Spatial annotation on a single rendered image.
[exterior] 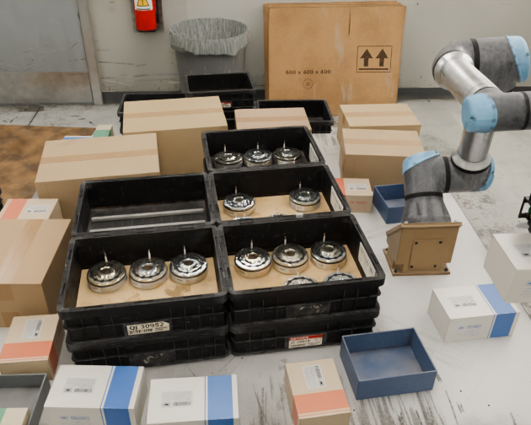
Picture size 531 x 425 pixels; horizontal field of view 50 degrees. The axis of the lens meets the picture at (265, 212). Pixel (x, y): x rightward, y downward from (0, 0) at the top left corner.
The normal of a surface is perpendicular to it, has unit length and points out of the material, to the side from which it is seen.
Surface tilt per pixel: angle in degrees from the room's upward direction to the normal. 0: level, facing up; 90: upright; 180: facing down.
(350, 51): 78
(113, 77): 90
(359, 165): 90
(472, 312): 0
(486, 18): 90
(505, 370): 0
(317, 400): 0
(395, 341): 90
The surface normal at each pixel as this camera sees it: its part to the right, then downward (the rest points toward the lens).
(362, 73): 0.06, 0.34
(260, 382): 0.01, -0.83
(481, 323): 0.15, 0.55
